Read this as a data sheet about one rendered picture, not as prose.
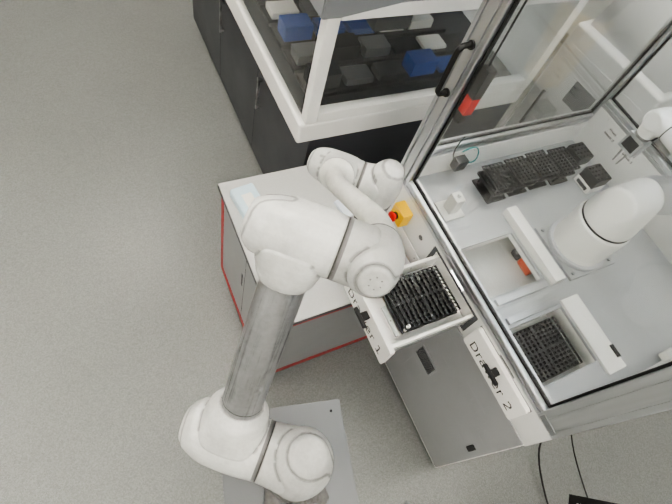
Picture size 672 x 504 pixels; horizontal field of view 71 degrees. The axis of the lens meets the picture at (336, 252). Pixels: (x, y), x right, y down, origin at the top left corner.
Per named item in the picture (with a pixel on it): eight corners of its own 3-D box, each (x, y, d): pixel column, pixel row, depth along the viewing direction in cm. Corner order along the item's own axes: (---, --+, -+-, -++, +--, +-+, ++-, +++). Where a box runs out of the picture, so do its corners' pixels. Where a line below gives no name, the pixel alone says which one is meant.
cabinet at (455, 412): (430, 473, 217) (525, 450, 150) (339, 282, 257) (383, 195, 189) (575, 396, 253) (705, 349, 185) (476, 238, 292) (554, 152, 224)
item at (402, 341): (384, 356, 152) (389, 350, 146) (351, 287, 161) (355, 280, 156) (480, 317, 166) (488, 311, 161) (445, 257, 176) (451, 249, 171)
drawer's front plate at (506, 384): (508, 420, 151) (527, 413, 142) (462, 339, 162) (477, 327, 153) (512, 418, 152) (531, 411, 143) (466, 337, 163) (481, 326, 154)
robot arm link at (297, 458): (314, 512, 125) (333, 503, 107) (250, 489, 124) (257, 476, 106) (331, 450, 134) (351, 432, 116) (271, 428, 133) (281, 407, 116)
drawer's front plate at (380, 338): (380, 364, 152) (390, 354, 142) (343, 287, 163) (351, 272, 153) (384, 362, 152) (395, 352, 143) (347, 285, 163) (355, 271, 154)
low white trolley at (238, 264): (258, 385, 220) (275, 329, 156) (218, 273, 244) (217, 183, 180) (366, 344, 242) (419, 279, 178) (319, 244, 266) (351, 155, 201)
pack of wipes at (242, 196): (269, 218, 177) (270, 211, 173) (246, 226, 173) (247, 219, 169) (251, 188, 182) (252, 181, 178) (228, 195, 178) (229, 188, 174)
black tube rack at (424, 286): (399, 336, 156) (406, 330, 150) (376, 290, 163) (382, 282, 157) (453, 316, 164) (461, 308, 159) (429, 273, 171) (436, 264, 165)
